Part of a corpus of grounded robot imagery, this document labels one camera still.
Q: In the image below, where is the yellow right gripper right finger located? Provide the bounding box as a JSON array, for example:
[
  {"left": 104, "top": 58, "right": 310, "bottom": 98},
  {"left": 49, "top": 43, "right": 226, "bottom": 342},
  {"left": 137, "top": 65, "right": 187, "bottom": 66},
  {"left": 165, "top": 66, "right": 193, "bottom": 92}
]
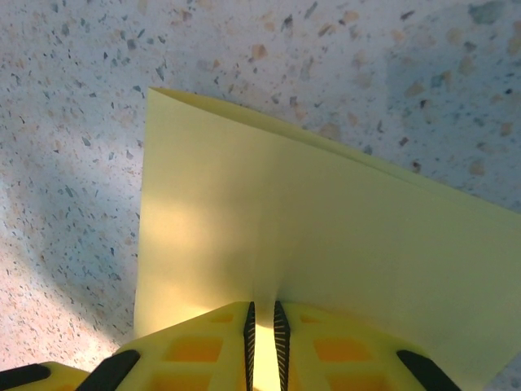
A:
[{"left": 273, "top": 300, "right": 461, "bottom": 391}]

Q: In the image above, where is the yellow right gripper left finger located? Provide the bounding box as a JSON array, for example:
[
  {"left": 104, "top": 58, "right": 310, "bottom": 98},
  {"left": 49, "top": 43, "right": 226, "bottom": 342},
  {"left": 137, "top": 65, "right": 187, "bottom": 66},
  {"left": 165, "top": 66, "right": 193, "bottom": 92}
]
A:
[{"left": 0, "top": 300, "right": 256, "bottom": 391}]

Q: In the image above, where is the yellow paper sheet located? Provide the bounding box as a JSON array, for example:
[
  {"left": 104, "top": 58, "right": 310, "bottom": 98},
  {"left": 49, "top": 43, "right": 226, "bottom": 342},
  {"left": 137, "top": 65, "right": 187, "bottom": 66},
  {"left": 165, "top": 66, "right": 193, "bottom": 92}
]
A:
[{"left": 133, "top": 86, "right": 521, "bottom": 391}]

